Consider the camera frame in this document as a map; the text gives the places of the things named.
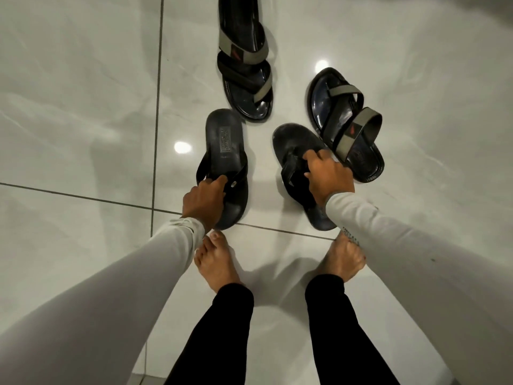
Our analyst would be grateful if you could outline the black flip-flop sandal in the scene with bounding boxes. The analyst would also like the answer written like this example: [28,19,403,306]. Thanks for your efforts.
[272,123,340,232]
[195,108,249,231]

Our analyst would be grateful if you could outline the person's foot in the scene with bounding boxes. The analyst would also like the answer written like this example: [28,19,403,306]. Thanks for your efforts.
[193,230,242,294]
[314,231,367,283]

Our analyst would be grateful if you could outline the person's right foot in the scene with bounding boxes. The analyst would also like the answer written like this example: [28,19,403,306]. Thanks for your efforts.
[314,231,367,283]

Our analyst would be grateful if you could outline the person's left hand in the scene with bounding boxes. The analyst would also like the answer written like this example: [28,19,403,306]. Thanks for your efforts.
[181,175,229,234]

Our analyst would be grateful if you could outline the person's right leg black trousers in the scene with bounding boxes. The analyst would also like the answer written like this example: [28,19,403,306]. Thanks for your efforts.
[305,273,402,385]

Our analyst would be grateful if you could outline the person's leg black trousers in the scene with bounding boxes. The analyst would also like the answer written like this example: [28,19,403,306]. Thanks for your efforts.
[164,282,255,385]
[305,273,402,385]

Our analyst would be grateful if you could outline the person's left foot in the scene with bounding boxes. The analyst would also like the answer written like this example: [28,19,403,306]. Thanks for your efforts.
[193,230,242,294]

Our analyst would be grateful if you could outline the person's left leg black trousers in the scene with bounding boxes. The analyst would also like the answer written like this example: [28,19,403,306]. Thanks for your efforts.
[164,282,255,385]

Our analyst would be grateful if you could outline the black sandal with grey straps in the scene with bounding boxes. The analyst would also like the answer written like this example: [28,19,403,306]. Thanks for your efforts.
[307,67,386,185]
[217,0,275,124]

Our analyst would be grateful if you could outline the person's right hand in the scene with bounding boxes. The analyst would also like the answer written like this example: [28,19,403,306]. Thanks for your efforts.
[302,150,356,207]

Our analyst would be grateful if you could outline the person's right forearm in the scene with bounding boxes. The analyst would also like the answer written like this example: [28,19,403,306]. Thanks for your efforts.
[325,191,513,385]

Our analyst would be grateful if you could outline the person's left forearm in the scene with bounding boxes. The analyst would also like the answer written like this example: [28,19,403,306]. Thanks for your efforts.
[0,217,206,385]

